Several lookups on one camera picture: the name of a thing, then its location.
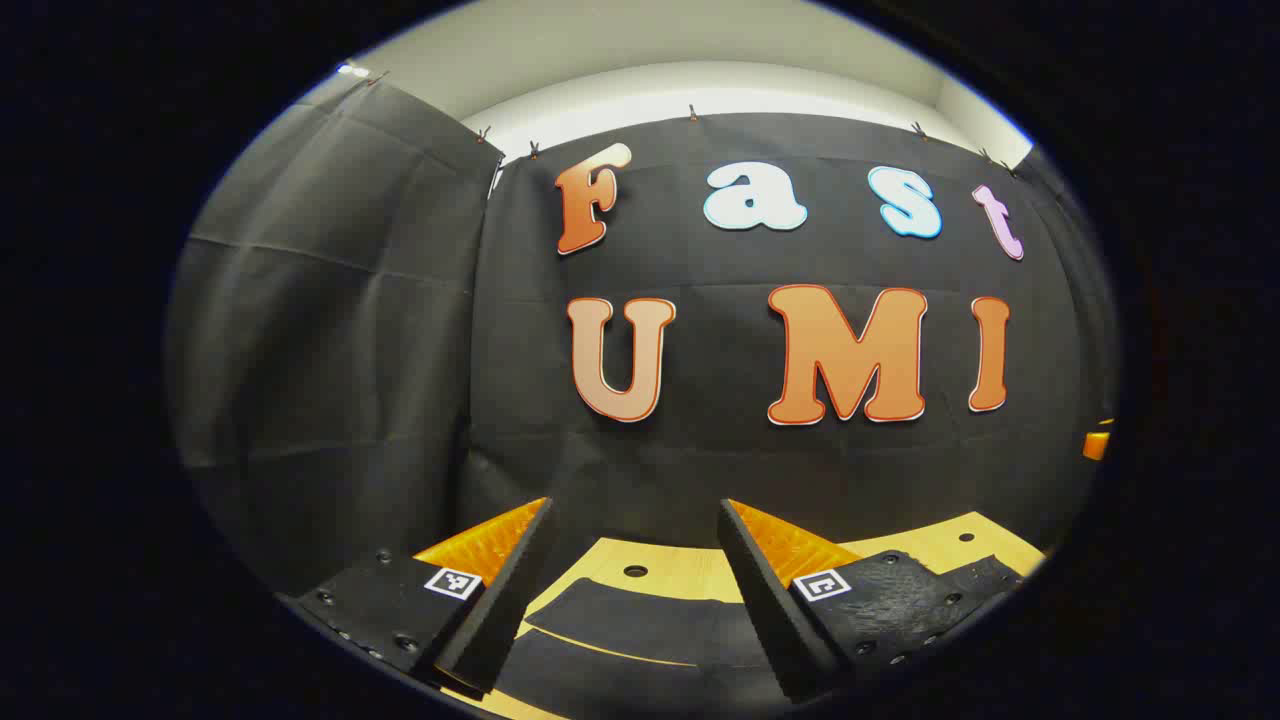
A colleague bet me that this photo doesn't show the black backdrop cloth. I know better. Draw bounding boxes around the black backdrop cloth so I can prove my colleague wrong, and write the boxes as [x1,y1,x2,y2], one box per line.
[165,75,1121,601]

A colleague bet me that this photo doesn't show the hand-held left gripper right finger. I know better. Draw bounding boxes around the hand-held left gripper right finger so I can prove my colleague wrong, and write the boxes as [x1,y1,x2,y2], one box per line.
[716,498,1027,705]

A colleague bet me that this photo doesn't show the dark grey jeans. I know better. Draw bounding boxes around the dark grey jeans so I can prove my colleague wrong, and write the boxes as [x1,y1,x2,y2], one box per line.
[490,577,801,717]

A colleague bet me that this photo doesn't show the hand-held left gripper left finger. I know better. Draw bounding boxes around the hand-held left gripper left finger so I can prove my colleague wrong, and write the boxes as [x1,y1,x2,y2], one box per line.
[275,496,558,698]

